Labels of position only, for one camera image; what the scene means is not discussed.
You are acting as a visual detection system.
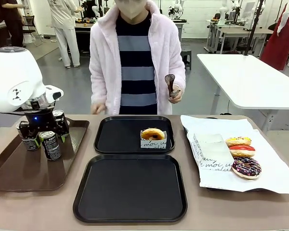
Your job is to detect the person's right forearm pink sleeve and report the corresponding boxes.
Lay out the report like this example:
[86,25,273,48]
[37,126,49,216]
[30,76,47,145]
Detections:
[89,67,111,109]

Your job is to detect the white folding table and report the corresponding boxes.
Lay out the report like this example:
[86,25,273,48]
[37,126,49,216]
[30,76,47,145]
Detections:
[196,53,289,135]

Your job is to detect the black tray under paper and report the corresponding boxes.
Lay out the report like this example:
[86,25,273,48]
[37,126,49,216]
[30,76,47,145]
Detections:
[183,116,280,193]

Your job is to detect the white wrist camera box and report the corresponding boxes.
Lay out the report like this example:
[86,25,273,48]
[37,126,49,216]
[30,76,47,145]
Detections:
[45,85,65,102]

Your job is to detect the background person in white clothes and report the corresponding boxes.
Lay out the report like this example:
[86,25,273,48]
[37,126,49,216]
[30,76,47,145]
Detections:
[49,0,84,69]

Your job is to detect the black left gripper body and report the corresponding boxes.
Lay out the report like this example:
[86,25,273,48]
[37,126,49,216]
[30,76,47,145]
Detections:
[25,108,58,132]

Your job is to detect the black drink can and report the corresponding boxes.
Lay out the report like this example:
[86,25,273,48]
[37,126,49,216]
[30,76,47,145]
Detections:
[16,123,41,152]
[39,130,63,161]
[52,109,70,138]

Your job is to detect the brown plastic tray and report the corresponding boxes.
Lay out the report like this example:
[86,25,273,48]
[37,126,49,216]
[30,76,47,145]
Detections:
[0,119,91,193]

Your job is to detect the black camera stand pole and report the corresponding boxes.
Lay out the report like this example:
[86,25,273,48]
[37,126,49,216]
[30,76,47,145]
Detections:
[242,0,266,56]

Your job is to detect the black office chair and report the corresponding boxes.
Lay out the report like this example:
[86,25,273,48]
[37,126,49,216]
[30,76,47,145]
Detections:
[22,15,43,47]

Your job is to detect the background person in dark clothes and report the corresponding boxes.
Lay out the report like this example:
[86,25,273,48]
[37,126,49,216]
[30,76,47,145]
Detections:
[0,0,25,48]

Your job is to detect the red glazed donut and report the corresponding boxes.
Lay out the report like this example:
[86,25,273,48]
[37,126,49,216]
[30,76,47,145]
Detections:
[228,144,256,158]

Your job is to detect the background white robot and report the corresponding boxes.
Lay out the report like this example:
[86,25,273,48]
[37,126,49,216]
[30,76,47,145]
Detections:
[168,0,185,20]

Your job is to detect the dark metal tongs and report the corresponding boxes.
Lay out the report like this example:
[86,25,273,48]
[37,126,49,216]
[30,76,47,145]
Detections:
[164,74,182,98]

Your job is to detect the person torso pink fleece jacket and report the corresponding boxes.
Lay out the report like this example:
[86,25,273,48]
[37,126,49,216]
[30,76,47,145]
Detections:
[89,0,187,116]

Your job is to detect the person's left forearm pink sleeve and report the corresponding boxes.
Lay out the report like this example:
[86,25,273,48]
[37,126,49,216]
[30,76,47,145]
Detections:
[169,61,187,97]

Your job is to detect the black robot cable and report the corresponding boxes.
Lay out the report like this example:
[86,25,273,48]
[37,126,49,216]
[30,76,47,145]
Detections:
[0,109,27,116]

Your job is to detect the white printed paper sheet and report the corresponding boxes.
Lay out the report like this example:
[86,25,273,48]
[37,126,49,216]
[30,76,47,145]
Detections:
[180,115,289,194]

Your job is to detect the yellow sprinkled donut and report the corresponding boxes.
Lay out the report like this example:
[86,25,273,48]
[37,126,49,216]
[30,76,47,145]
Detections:
[224,136,252,148]

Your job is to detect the plain glazed donut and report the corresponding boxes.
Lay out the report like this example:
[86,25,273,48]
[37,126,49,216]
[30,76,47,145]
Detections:
[141,128,165,141]

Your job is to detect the large black plastic tray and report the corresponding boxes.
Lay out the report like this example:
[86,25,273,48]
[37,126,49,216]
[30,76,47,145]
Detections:
[72,154,188,223]

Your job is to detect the small black plastic tray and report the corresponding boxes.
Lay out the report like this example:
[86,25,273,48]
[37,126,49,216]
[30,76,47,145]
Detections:
[93,115,175,155]

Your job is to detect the background person in red apron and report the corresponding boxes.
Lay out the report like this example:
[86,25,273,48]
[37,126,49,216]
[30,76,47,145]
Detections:
[259,0,289,71]

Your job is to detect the white printed paper donut box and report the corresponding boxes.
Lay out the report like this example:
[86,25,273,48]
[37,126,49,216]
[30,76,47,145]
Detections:
[140,129,168,150]

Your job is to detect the flat folded paper donut boxes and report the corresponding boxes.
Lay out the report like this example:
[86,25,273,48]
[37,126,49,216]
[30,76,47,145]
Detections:
[193,133,235,169]

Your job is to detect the background white workbench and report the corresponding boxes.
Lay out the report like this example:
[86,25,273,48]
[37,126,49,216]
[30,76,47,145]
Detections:
[204,18,274,55]

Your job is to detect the dark plastic stool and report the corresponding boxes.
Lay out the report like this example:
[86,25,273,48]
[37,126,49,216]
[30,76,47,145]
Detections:
[181,49,192,71]

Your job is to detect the person's right hand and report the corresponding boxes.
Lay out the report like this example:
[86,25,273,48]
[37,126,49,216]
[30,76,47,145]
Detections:
[90,103,107,115]

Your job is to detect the person's left hand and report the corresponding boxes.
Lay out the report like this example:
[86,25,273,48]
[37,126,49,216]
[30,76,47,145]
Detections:
[168,84,183,105]

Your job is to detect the chocolate sprinkled donut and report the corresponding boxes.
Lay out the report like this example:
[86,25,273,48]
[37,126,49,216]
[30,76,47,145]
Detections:
[231,156,262,180]

